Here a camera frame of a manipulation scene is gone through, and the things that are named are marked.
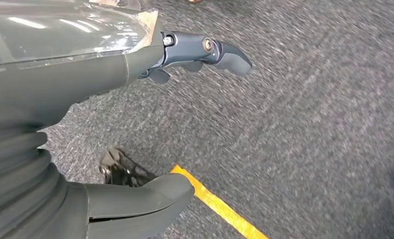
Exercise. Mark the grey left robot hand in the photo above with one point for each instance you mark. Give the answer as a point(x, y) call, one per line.
point(52, 76)

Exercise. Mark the yellow floor tape square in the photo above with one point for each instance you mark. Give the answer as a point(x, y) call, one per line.
point(216, 204)

